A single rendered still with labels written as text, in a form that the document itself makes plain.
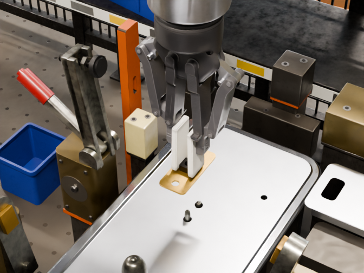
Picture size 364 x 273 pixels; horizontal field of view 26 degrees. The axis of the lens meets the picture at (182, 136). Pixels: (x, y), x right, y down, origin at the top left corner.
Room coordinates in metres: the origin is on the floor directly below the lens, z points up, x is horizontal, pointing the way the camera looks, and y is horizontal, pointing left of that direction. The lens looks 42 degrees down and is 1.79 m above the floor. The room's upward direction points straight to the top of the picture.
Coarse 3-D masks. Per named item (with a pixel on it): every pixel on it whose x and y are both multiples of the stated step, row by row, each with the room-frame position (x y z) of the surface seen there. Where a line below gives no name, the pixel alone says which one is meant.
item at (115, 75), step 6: (114, 72) 1.42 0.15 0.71; (114, 78) 1.40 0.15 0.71; (144, 78) 1.40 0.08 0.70; (258, 78) 1.22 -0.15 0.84; (258, 84) 1.22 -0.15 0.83; (264, 84) 1.21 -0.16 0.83; (270, 84) 1.22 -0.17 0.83; (258, 90) 1.22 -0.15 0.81; (264, 90) 1.21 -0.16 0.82; (258, 96) 1.22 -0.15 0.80; (264, 96) 1.21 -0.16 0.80; (270, 102) 1.22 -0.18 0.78
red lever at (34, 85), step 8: (24, 72) 0.84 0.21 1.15; (24, 80) 0.83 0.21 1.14; (32, 80) 0.83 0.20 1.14; (40, 80) 0.84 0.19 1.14; (32, 88) 0.83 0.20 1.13; (40, 88) 0.83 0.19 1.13; (48, 88) 0.83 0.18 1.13; (40, 96) 0.82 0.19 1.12; (48, 96) 0.82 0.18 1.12; (48, 104) 0.82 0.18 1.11; (56, 104) 0.82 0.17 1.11; (56, 112) 0.81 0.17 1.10; (64, 112) 0.81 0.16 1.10; (64, 120) 0.80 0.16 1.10; (72, 120) 0.80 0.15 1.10; (72, 128) 0.80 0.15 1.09; (80, 136) 0.79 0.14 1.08; (96, 136) 0.79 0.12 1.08; (104, 144) 0.79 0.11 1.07
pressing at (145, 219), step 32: (192, 128) 0.89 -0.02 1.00; (224, 128) 0.89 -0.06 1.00; (160, 160) 0.82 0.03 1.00; (224, 160) 0.82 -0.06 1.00; (256, 160) 0.82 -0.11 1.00; (288, 160) 0.82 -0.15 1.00; (128, 192) 0.76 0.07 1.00; (160, 192) 0.76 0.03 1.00; (192, 192) 0.76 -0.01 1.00; (224, 192) 0.76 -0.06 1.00; (256, 192) 0.76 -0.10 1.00; (288, 192) 0.76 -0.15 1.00; (96, 224) 0.70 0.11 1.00; (128, 224) 0.70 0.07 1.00; (160, 224) 0.70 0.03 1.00; (192, 224) 0.70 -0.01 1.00; (224, 224) 0.70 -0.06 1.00; (256, 224) 0.70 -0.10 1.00; (288, 224) 0.71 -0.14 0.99; (64, 256) 0.64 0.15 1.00; (96, 256) 0.65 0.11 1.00; (160, 256) 0.65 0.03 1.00; (192, 256) 0.65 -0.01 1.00; (224, 256) 0.65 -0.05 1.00; (256, 256) 0.65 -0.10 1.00
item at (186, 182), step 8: (208, 152) 0.74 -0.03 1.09; (184, 160) 0.72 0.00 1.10; (208, 160) 0.73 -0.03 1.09; (184, 168) 0.70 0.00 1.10; (200, 168) 0.71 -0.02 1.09; (168, 176) 0.70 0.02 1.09; (176, 176) 0.70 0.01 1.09; (184, 176) 0.70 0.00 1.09; (160, 184) 0.68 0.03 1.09; (168, 184) 0.68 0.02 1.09; (184, 184) 0.68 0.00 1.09; (192, 184) 0.68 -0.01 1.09; (176, 192) 0.67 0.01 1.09; (184, 192) 0.67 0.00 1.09
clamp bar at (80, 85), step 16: (80, 48) 0.80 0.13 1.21; (64, 64) 0.78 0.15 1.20; (80, 64) 0.78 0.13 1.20; (96, 64) 0.77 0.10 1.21; (80, 80) 0.78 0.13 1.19; (96, 80) 0.80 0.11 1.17; (80, 96) 0.77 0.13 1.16; (96, 96) 0.80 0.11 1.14; (80, 112) 0.77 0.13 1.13; (96, 112) 0.80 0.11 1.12; (80, 128) 0.78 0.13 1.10; (96, 128) 0.79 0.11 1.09; (96, 144) 0.77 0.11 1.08; (112, 144) 0.79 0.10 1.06
